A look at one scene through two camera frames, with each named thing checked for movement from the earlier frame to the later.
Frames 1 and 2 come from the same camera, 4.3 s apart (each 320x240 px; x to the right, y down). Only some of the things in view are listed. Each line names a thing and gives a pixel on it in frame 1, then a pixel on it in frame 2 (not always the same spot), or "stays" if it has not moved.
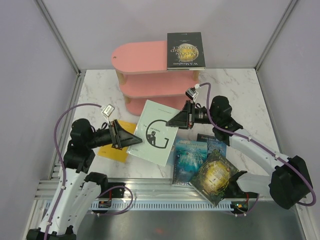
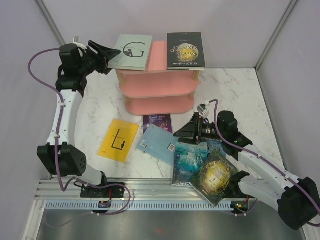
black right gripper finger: x=182 y=121 to x=188 y=140
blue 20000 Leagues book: x=189 y=156 stays
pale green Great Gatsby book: x=158 y=139 to x=135 y=50
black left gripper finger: x=124 y=137 to x=102 y=50
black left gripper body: x=104 y=137 to x=92 y=62
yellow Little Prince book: x=116 y=154 stays
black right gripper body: x=201 y=115 to x=206 y=130
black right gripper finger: x=188 y=112 to x=191 y=129
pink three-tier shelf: x=141 y=68 stays
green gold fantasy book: x=211 y=179 stays
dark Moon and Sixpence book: x=185 y=51 stays
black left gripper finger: x=126 y=141 to x=111 y=53
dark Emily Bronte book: x=213 y=143 stays
